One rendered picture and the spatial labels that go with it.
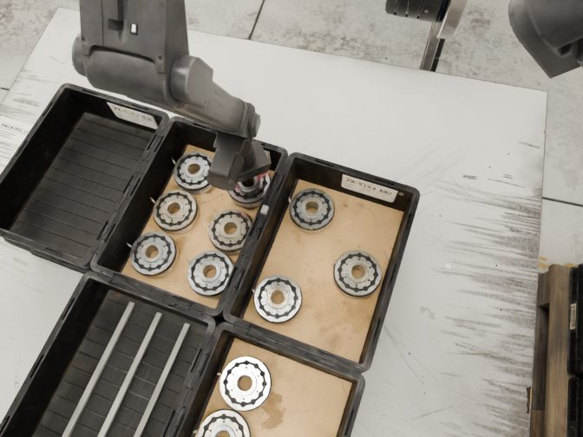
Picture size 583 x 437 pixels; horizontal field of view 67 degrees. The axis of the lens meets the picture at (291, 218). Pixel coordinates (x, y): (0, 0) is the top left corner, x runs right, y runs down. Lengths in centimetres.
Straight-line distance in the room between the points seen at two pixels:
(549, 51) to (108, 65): 35
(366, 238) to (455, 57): 162
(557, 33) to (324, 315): 74
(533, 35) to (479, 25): 230
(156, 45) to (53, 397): 84
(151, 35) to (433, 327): 93
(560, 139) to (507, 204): 113
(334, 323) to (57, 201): 73
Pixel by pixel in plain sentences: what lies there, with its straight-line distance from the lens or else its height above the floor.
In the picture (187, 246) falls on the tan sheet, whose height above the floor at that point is 83.
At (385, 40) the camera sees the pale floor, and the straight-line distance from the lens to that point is 251.
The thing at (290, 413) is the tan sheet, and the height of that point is 83.
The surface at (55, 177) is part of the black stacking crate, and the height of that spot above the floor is 83.
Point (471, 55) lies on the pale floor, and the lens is 254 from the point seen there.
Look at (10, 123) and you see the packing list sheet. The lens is 160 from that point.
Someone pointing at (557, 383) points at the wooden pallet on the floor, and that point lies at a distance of 185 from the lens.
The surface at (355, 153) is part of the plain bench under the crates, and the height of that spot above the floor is 70.
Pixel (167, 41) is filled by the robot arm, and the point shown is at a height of 151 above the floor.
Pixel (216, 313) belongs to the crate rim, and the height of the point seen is 93.
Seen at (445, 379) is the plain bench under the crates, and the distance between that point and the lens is 114.
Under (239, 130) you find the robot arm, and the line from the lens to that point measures 74.
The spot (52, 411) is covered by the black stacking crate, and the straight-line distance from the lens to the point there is 110.
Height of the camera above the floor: 179
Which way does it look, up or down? 68 degrees down
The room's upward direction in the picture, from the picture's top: 6 degrees counter-clockwise
